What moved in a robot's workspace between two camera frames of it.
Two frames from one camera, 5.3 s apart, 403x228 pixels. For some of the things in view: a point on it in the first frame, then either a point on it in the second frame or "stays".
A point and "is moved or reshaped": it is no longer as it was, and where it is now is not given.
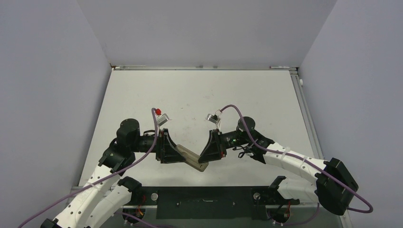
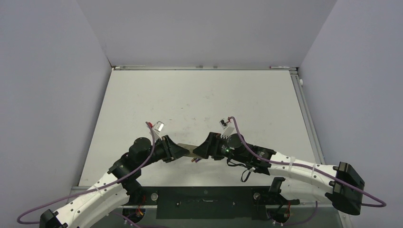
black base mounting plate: [209, 203] stays
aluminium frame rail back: [204, 68] stays
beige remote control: [191, 158] is moved or reshaped
